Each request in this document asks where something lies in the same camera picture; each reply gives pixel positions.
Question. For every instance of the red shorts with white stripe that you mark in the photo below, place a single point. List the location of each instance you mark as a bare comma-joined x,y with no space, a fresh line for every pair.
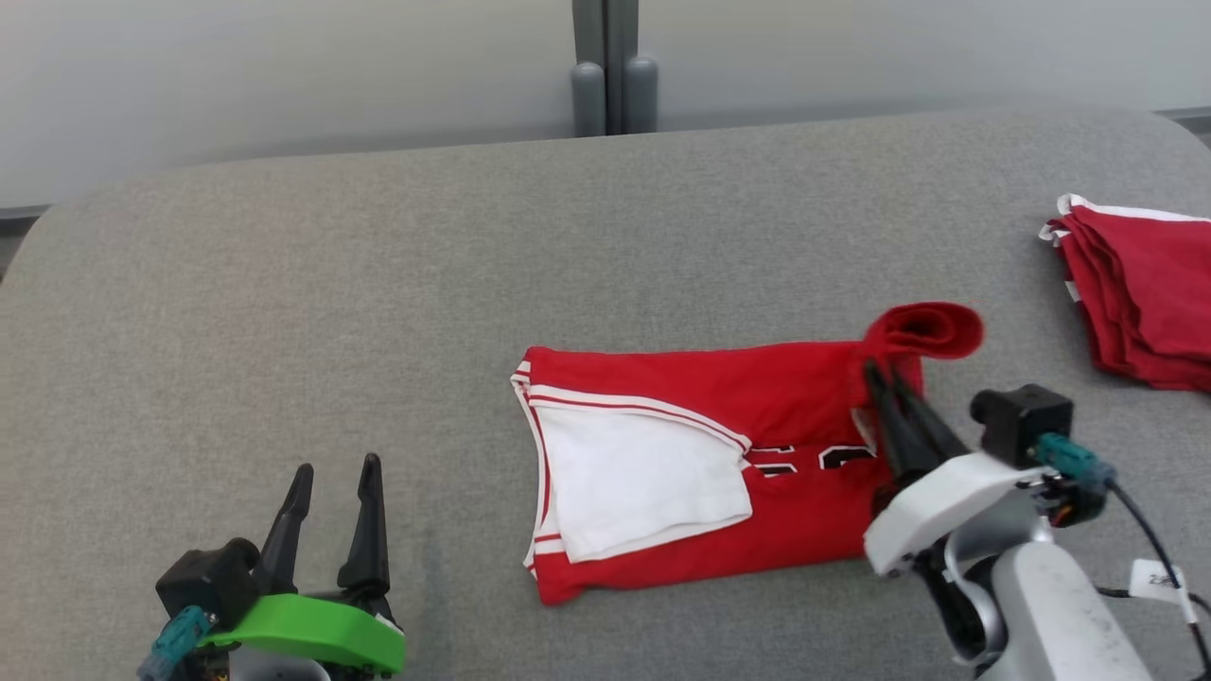
1145,293

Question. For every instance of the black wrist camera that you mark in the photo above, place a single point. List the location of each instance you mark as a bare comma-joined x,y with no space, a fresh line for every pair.
1017,426
208,577

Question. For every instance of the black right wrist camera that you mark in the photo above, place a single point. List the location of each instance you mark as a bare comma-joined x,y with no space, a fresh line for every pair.
1017,426

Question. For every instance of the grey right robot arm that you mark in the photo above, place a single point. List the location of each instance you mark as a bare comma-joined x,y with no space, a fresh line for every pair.
1060,615

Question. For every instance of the red jersey with black numbers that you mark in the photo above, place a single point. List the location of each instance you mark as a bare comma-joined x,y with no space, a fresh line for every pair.
662,378

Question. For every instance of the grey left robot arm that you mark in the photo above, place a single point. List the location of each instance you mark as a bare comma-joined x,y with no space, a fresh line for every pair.
279,672

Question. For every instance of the grey partition post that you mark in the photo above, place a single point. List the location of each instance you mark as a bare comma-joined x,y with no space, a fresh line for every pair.
636,85
588,85

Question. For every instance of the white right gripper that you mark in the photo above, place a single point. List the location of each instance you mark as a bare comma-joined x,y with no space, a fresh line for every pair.
946,511

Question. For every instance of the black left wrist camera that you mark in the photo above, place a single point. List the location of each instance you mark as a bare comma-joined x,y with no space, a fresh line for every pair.
208,577

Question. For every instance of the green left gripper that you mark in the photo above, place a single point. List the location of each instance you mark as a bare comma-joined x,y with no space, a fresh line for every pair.
312,634

